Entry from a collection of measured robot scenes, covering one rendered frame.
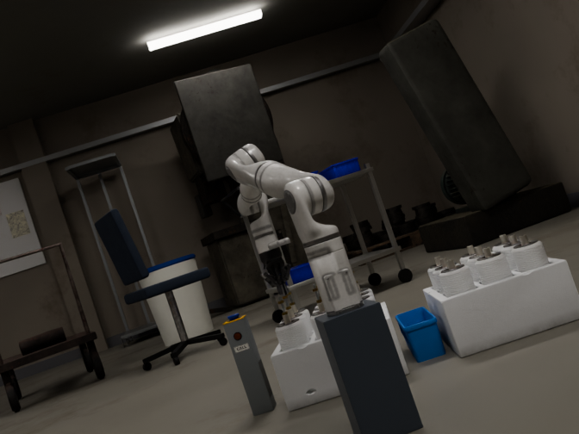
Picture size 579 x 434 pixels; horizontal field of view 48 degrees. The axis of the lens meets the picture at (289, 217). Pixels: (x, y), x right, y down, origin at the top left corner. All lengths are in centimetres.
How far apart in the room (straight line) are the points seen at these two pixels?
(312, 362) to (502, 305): 60
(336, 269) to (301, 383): 64
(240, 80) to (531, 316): 550
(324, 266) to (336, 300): 8
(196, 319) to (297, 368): 357
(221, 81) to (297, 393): 537
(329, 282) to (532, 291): 77
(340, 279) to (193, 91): 563
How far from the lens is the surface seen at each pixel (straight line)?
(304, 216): 151
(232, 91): 711
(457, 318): 204
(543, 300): 210
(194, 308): 558
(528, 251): 211
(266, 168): 171
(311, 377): 207
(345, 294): 152
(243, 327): 215
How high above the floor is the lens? 50
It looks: 2 degrees up
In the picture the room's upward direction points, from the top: 19 degrees counter-clockwise
